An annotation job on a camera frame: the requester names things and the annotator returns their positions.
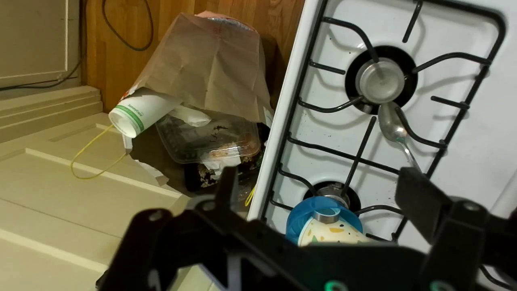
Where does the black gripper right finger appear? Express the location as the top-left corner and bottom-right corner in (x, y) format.
(396, 168), (488, 291)

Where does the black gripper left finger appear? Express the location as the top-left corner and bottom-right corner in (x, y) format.
(96, 166), (243, 291)

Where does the silver metal spoon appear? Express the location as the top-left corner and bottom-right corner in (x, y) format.
(379, 101), (419, 169)

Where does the black plastic food tray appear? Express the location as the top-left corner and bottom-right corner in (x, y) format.
(156, 114), (262, 163)

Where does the white green-striped paper cup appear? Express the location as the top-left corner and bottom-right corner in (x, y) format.
(109, 92), (178, 139)

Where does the blue bowl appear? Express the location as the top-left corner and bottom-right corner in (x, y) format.
(286, 197), (364, 245)

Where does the patterned cream cup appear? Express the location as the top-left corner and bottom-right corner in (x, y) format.
(298, 216), (370, 245)

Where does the black front stove grate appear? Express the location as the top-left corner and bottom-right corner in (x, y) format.
(249, 0), (517, 245)

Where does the white gas stove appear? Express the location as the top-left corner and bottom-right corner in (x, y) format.
(246, 0), (517, 291)

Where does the brown paper bag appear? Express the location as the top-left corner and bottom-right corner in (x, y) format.
(126, 11), (273, 124)

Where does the yellow cord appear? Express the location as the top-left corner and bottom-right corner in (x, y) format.
(70, 124), (130, 181)

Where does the black wall cable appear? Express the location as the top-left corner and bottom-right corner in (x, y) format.
(101, 0), (156, 53)

